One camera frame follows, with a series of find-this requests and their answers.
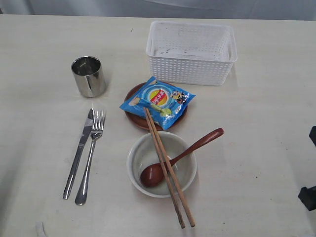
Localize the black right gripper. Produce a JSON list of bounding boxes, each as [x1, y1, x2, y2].
[[298, 126, 316, 211]]

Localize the brown wooden spoon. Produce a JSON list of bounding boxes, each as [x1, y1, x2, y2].
[[140, 128, 224, 188]]

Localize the wooden chopstick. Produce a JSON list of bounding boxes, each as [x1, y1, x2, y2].
[[145, 107, 196, 228], [144, 107, 185, 229]]

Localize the speckled ceramic bowl with flowers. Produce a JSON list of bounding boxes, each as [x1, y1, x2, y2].
[[126, 131, 197, 198]]

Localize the blue chips bag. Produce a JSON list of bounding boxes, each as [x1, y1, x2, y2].
[[120, 77, 195, 130]]

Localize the white plastic woven basket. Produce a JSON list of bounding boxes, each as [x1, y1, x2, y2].
[[146, 21, 237, 86]]

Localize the silver metal fork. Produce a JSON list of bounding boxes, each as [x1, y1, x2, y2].
[[75, 110, 106, 205]]

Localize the silver table knife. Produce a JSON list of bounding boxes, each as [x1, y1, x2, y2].
[[62, 108, 95, 199]]

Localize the stainless steel cup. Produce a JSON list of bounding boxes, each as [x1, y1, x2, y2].
[[71, 56, 106, 98]]

